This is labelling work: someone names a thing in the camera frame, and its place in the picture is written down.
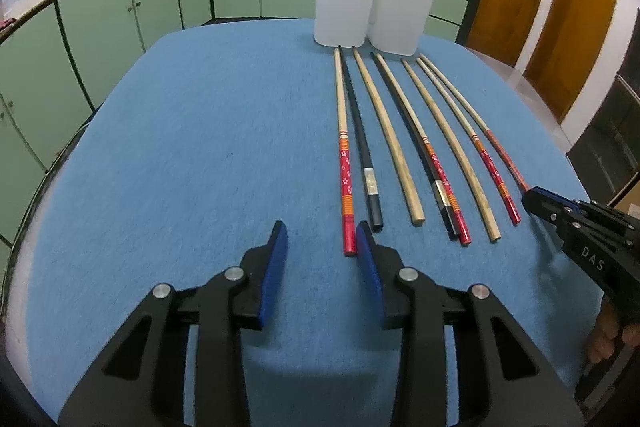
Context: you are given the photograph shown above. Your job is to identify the red orange striped chopstick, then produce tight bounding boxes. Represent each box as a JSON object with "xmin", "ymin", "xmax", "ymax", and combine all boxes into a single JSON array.
[
  {"xmin": 416, "ymin": 58, "xmax": 522, "ymax": 226},
  {"xmin": 419, "ymin": 53, "xmax": 531, "ymax": 195}
]

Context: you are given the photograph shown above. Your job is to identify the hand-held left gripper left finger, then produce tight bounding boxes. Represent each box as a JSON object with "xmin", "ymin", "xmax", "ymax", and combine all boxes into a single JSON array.
[{"xmin": 59, "ymin": 221, "xmax": 289, "ymax": 427}]

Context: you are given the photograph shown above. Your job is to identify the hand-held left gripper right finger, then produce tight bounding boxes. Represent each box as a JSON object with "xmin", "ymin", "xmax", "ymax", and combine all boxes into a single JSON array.
[{"xmin": 355, "ymin": 221, "xmax": 586, "ymax": 427}]

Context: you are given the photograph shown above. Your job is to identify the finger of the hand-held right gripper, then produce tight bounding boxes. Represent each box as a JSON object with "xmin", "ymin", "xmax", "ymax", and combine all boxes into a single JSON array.
[
  {"xmin": 535, "ymin": 188, "xmax": 596, "ymax": 215},
  {"xmin": 521, "ymin": 188, "xmax": 583, "ymax": 238}
]

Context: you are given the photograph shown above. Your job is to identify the plain wooden chopstick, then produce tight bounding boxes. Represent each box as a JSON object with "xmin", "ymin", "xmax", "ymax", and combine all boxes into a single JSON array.
[
  {"xmin": 352, "ymin": 47, "xmax": 426, "ymax": 224},
  {"xmin": 401, "ymin": 58, "xmax": 502, "ymax": 242}
]

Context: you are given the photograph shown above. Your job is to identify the green base cabinets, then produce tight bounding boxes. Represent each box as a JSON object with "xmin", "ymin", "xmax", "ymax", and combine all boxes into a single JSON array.
[{"xmin": 0, "ymin": 0, "xmax": 486, "ymax": 248}]

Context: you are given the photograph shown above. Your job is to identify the person's right hand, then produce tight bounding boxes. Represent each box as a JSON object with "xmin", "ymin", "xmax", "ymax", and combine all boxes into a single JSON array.
[{"xmin": 586, "ymin": 302, "xmax": 636, "ymax": 365}]

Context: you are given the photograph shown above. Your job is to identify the red floral wooden chopstick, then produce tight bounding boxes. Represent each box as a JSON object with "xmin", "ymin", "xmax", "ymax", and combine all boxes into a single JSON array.
[
  {"xmin": 376, "ymin": 53, "xmax": 472, "ymax": 247},
  {"xmin": 333, "ymin": 48, "xmax": 357, "ymax": 256}
]

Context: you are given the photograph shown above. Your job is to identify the blue felt mat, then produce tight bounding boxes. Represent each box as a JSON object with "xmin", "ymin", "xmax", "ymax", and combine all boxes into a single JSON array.
[{"xmin": 10, "ymin": 18, "xmax": 593, "ymax": 427}]

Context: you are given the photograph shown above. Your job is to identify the dark glass cabinet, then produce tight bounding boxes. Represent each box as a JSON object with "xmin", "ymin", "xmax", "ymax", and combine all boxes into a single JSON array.
[{"xmin": 566, "ymin": 7, "xmax": 640, "ymax": 208}]

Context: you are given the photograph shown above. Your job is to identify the black chopstick with silver band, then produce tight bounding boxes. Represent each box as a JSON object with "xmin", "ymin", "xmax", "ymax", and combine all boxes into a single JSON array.
[
  {"xmin": 370, "ymin": 52, "xmax": 458, "ymax": 242},
  {"xmin": 338, "ymin": 45, "xmax": 384, "ymax": 230}
]

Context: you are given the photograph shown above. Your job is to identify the wooden single door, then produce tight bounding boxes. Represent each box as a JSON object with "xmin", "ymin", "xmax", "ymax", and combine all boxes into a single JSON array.
[{"xmin": 522, "ymin": 0, "xmax": 622, "ymax": 124}]

